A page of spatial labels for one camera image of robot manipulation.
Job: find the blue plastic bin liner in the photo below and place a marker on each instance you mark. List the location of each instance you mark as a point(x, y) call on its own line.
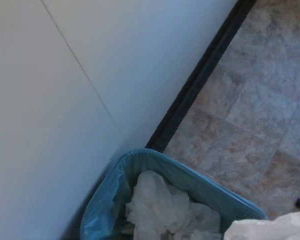
point(107, 190)

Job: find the black baseboard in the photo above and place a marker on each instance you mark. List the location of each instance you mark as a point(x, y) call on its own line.
point(197, 77)

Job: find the dark teal trash bin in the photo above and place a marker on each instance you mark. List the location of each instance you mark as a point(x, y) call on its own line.
point(190, 173)

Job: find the white tissues pile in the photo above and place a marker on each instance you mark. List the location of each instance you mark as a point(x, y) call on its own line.
point(155, 200)

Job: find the white tissue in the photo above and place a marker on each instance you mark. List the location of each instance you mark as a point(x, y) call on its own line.
point(270, 227)

